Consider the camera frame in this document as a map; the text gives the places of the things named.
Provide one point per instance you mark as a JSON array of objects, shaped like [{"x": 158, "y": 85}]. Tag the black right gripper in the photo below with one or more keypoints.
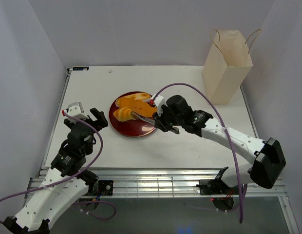
[{"x": 160, "y": 125}]

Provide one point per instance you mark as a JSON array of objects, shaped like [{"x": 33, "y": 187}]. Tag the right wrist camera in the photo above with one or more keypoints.
[{"x": 157, "y": 101}]

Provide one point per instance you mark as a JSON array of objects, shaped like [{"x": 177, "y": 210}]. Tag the metal serving tongs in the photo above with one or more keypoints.
[{"x": 141, "y": 117}]

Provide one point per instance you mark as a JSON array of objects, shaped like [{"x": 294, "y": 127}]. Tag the striped orange croissant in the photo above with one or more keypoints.
[{"x": 123, "y": 114}]

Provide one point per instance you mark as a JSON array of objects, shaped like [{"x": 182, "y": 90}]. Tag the cream paper bag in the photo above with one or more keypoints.
[{"x": 227, "y": 64}]

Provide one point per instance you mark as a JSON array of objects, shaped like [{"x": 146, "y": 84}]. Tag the flat orange bread slice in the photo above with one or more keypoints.
[{"x": 137, "y": 106}]

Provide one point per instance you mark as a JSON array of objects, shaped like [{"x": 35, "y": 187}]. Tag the black label sticker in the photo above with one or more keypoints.
[{"x": 79, "y": 68}]

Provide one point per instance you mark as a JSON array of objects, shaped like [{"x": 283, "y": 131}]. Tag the long white baguette bread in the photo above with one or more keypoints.
[{"x": 142, "y": 96}]

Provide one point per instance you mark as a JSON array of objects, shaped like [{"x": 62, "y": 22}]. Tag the dark red round plate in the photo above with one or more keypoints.
[{"x": 131, "y": 128}]

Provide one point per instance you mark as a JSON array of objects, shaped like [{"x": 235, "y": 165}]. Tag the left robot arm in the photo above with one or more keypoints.
[{"x": 65, "y": 180}]

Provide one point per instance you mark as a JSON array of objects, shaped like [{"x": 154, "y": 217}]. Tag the aluminium table frame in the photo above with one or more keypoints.
[{"x": 100, "y": 85}]

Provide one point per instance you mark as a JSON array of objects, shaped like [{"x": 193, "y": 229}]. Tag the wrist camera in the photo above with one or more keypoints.
[
  {"x": 157, "y": 101},
  {"x": 75, "y": 110}
]

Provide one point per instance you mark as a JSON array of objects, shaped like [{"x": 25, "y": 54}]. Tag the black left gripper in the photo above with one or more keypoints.
[{"x": 100, "y": 115}]

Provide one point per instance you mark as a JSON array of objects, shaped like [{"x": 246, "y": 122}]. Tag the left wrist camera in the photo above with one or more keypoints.
[{"x": 75, "y": 110}]

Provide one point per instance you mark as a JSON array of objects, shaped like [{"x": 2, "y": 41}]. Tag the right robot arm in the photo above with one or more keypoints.
[{"x": 187, "y": 136}]

